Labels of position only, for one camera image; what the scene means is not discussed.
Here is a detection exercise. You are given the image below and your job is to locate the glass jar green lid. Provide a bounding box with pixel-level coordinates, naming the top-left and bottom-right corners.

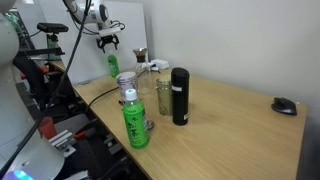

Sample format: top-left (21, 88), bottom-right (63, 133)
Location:
top-left (155, 76), bottom-right (174, 117)

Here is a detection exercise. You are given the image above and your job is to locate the green tea bottle white cap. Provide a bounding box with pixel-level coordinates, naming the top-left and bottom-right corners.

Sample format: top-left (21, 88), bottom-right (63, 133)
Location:
top-left (121, 88), bottom-right (150, 150)

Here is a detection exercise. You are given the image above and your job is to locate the green bottle without white cap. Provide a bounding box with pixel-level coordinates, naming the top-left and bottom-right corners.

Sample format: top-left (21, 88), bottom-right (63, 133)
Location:
top-left (106, 49), bottom-right (121, 79)

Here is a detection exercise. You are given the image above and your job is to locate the black computer mouse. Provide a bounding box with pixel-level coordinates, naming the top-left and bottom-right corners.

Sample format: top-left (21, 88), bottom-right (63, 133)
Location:
top-left (270, 96), bottom-right (298, 116)

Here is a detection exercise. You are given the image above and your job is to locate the aluminium extrusion bracket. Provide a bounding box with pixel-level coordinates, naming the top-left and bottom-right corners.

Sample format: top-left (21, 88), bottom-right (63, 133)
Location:
top-left (48, 129), bottom-right (78, 158)

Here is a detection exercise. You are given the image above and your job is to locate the black thermos flask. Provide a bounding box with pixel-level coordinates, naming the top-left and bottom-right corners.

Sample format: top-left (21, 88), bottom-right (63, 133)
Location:
top-left (170, 67), bottom-right (191, 127)

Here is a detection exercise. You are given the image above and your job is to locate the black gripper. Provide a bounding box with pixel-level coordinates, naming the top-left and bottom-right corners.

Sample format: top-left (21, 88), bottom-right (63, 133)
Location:
top-left (96, 33), bottom-right (121, 54)

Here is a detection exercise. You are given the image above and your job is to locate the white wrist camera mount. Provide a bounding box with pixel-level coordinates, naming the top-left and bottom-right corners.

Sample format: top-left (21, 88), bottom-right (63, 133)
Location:
top-left (97, 27), bottom-right (122, 38)

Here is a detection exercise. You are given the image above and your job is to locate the red cup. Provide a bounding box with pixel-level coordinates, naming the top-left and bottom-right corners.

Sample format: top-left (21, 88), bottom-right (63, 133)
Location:
top-left (37, 116), bottom-right (58, 140)

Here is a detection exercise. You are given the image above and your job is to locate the glass jar white lid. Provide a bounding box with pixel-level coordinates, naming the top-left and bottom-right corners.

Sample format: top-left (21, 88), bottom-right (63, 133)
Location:
top-left (115, 71), bottom-right (139, 104)

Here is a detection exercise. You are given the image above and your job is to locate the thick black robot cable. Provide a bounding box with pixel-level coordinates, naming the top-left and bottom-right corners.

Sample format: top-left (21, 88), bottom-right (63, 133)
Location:
top-left (0, 0), bottom-right (93, 176)

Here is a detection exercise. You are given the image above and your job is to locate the black camera on stand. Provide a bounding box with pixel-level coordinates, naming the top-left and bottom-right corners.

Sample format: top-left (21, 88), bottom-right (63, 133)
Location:
top-left (36, 22), bottom-right (70, 51)

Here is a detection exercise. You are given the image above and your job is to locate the glass carafe with metal funnel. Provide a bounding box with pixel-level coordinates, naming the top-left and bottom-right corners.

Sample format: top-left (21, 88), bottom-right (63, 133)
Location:
top-left (132, 47), bottom-right (154, 95)

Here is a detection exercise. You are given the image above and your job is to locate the white power adapter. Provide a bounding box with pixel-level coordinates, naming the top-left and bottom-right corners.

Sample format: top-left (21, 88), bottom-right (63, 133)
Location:
top-left (150, 58), bottom-right (170, 71)

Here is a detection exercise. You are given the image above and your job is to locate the white board panel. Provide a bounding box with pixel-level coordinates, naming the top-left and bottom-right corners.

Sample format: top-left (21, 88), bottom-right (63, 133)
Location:
top-left (39, 0), bottom-right (149, 86)

